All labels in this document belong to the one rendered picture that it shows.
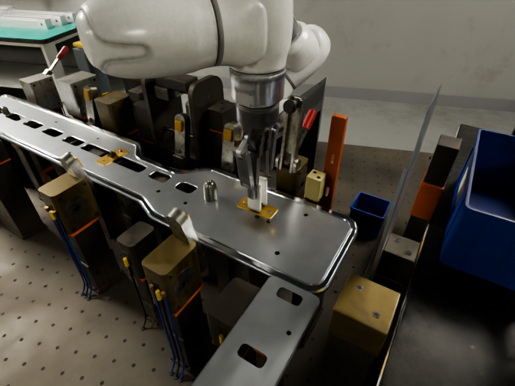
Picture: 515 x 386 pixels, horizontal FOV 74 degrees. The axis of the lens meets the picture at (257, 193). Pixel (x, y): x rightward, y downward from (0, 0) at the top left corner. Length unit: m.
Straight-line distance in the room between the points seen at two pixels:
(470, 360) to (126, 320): 0.76
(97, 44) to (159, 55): 0.07
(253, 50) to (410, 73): 3.54
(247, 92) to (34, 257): 0.91
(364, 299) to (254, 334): 0.18
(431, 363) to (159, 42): 0.55
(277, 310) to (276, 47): 0.41
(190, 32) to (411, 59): 3.57
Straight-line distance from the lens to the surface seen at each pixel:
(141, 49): 0.47
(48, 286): 1.16
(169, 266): 0.61
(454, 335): 0.61
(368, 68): 3.93
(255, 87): 0.54
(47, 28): 4.21
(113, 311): 1.02
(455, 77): 4.11
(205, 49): 0.49
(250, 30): 0.50
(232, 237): 0.70
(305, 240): 0.70
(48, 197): 0.86
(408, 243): 0.63
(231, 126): 0.87
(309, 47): 1.35
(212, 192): 0.78
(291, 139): 0.78
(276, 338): 0.57
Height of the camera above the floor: 1.50
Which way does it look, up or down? 38 degrees down
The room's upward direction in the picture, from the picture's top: straight up
